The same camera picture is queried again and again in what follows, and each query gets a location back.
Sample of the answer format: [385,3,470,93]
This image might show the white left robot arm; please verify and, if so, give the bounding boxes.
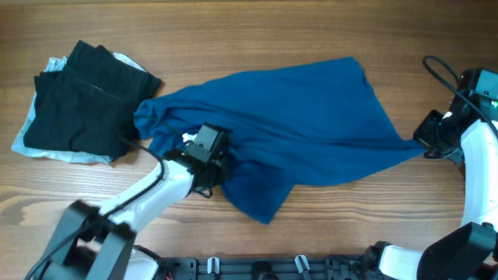
[27,145,226,279]

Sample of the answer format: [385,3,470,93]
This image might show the blue polo shirt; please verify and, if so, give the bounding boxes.
[135,58,423,223]

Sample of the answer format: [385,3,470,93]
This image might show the black folded shorts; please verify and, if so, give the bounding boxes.
[23,40,161,159]

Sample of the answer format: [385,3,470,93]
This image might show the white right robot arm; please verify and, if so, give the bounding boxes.
[378,120,497,280]

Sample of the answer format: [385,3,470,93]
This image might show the light grey folded garment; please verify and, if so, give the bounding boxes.
[12,51,147,165]

